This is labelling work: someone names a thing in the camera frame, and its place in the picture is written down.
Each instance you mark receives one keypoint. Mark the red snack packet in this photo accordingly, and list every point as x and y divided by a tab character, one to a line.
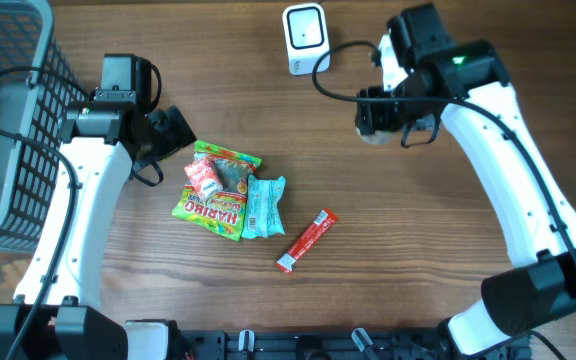
319	226

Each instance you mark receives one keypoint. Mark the colourful candy bag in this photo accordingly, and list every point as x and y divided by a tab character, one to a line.
224	212

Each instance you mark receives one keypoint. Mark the dark grey plastic basket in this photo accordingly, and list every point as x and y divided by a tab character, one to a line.
32	98

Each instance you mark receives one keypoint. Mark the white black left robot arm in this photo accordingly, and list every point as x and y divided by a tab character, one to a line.
56	312

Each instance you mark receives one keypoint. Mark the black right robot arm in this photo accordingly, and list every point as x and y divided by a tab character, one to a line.
466	91

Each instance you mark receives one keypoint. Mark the white barcode scanner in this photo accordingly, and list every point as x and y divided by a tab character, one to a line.
306	36

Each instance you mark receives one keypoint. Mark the teal snack pouch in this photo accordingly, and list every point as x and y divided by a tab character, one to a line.
262	217

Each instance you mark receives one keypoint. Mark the small red candy packet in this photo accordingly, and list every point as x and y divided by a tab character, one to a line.
203	177

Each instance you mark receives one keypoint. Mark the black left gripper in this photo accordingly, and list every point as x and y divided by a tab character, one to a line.
175	131

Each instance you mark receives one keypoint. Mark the green lid sauce jar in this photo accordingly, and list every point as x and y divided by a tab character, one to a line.
378	138

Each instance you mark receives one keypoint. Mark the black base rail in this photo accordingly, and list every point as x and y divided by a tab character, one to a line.
318	345

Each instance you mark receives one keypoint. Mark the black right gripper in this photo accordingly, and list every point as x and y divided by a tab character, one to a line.
371	117

